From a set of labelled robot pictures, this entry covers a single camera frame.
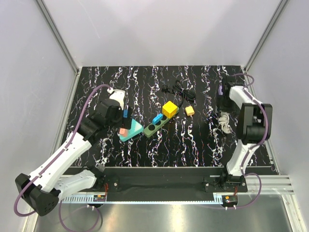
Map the pink plug adapter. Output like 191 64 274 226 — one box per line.
119 128 128 137

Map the teal triangular power strip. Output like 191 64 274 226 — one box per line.
119 119 144 142

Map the dark blue cube adapter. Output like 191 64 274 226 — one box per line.
123 109 129 118

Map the purple power strip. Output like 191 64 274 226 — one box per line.
218 85 223 95

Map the white cable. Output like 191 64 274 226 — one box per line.
218 112 232 134

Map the green power strip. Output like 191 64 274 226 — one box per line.
143 106 179 138

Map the light blue plug adapter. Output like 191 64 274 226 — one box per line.
152 113 163 125

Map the yellow cube plug adapter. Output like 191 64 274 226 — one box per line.
162 101 178 118

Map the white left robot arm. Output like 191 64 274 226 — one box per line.
14 97 124 217

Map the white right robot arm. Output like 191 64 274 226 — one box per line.
217 81 273 192

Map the small orange plug adapter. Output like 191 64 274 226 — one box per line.
185 106 195 116

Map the black marbled table mat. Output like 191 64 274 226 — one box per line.
64 65 245 167

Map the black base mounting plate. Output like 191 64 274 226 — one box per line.
95 167 248 203

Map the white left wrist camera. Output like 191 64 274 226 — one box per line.
107 88 126 110

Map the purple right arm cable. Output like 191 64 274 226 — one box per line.
228 73 270 210

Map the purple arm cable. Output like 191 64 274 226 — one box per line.
228 73 270 210
13 84 113 230

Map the black coiled power cable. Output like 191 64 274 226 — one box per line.
162 81 196 107

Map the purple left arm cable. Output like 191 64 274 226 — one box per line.
13 84 113 230

